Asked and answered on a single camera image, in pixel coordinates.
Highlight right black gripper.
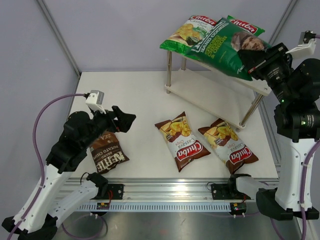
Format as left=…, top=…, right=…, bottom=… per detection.
left=240, top=43, right=297, bottom=105

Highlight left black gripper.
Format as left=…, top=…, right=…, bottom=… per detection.
left=81, top=104, right=136, bottom=149

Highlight dark green Real chips bag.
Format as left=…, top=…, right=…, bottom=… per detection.
left=186, top=18, right=270, bottom=81

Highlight brown Chuba chips bag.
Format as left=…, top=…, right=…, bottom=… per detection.
left=198, top=118, right=259, bottom=174
left=154, top=112, right=211, bottom=172

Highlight green Chuba cassava chips bag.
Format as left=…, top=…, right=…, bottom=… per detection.
left=159, top=15, right=217, bottom=55

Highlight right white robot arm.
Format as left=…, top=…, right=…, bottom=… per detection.
left=226, top=43, right=320, bottom=221

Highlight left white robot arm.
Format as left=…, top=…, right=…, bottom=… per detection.
left=1, top=106, right=136, bottom=240

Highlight white two-tier shelf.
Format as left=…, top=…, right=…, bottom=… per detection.
left=165, top=51, right=271, bottom=129

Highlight brown Kettle sea salt bag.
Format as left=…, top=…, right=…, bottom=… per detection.
left=89, top=131, right=130, bottom=175

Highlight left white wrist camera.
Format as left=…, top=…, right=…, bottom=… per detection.
left=85, top=90, right=106, bottom=114

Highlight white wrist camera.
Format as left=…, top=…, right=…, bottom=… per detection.
left=286, top=30, right=320, bottom=59
left=85, top=90, right=106, bottom=114

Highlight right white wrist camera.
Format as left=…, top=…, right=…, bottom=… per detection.
left=286, top=30, right=320, bottom=59

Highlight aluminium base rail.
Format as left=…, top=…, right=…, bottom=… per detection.
left=57, top=177, right=280, bottom=201

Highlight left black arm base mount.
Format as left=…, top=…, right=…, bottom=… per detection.
left=93, top=184, right=124, bottom=200

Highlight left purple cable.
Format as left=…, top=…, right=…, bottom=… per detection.
left=4, top=92, right=108, bottom=240

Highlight purple cable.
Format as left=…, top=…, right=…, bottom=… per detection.
left=269, top=33, right=320, bottom=240
left=4, top=92, right=108, bottom=240

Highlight white slotted cable duct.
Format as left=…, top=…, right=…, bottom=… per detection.
left=76, top=202, right=231, bottom=213

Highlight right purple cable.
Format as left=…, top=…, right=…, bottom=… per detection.
left=269, top=33, right=320, bottom=240

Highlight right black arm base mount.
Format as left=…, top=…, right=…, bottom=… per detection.
left=210, top=183, right=244, bottom=200

